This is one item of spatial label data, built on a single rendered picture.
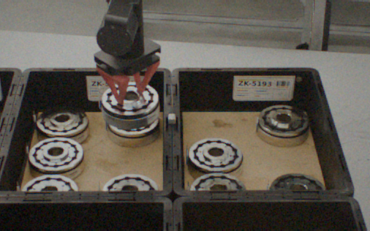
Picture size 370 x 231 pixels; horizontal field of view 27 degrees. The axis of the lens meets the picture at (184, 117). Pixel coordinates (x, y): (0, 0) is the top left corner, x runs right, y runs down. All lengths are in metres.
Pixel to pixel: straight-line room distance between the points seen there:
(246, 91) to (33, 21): 2.28
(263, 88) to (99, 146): 0.36
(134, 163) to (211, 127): 0.19
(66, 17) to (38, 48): 1.66
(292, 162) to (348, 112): 0.43
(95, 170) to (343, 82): 0.79
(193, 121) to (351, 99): 0.50
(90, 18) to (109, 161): 2.31
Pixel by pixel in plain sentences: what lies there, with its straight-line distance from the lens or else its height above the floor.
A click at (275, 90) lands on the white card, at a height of 0.88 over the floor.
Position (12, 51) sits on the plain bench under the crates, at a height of 0.70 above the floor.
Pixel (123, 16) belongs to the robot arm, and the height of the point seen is 1.21.
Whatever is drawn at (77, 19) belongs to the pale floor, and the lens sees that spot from 3.78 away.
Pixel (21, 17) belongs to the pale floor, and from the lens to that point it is 3.83.
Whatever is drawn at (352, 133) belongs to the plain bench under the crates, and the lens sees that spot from 1.84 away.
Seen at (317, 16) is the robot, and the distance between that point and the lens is 2.28.
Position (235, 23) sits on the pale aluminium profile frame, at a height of 0.12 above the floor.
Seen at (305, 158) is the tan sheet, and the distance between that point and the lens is 1.53.
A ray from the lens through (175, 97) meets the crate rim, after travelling 1.50.
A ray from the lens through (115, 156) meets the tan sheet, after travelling 1.52.
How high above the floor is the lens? 1.76
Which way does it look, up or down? 35 degrees down
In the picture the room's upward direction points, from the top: 1 degrees clockwise
